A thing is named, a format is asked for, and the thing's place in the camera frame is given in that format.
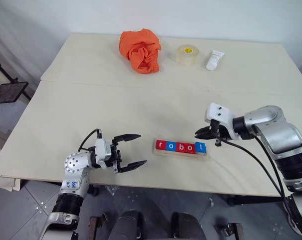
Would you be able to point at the red letter b block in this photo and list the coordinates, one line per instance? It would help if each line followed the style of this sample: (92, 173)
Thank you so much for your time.
(180, 147)

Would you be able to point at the black table frame bar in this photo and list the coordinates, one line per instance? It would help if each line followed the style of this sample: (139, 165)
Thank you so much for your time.
(255, 200)

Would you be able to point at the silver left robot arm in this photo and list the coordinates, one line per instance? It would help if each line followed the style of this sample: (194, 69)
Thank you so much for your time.
(74, 162)

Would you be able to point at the blue letter t block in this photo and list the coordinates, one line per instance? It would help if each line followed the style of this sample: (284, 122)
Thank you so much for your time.
(200, 148)

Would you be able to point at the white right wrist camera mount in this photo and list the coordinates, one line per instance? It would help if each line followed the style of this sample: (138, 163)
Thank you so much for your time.
(220, 112)

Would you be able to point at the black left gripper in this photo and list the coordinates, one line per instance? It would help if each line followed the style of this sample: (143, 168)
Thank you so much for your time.
(115, 156)

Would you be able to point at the crumpled orange cloth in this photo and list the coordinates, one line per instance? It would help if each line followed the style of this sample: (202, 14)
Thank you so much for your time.
(140, 52)

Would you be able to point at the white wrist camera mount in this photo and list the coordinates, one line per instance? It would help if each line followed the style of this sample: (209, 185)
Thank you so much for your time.
(220, 112)
(102, 150)

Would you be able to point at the rusty metal bracket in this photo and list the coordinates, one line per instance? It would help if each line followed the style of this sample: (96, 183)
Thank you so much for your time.
(98, 225)
(230, 231)

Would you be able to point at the long wooden tray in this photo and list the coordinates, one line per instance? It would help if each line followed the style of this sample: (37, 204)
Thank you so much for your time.
(180, 156)

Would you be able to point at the dark rounded shape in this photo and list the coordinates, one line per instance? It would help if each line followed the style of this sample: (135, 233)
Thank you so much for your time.
(188, 227)
(129, 226)

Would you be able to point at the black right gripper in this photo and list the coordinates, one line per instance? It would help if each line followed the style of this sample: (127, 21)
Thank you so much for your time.
(221, 131)

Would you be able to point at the blue letter o block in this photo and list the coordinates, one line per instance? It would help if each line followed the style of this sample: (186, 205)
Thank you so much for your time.
(170, 146)

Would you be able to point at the black stand with plate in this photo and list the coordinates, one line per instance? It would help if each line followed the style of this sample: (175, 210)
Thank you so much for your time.
(8, 92)

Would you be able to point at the red letter r block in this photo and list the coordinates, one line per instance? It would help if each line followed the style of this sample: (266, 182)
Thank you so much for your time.
(161, 145)

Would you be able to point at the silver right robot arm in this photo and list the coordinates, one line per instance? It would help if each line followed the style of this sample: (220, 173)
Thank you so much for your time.
(278, 132)

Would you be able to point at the white squeeze tube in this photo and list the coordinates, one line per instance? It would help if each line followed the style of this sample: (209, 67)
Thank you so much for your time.
(214, 60)

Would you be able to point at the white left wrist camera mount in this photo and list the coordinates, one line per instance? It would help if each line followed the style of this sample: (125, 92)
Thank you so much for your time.
(102, 150)

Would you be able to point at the red letter o block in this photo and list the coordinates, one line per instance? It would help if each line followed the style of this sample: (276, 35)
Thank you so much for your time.
(190, 148)

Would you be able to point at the clear tape roll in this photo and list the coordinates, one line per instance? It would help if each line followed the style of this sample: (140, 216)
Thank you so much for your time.
(187, 56)

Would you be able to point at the small clear plastic bag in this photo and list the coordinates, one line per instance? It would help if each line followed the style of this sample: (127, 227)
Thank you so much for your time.
(111, 190)

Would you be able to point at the black table caster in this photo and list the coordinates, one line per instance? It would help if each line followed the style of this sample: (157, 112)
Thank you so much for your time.
(93, 190)

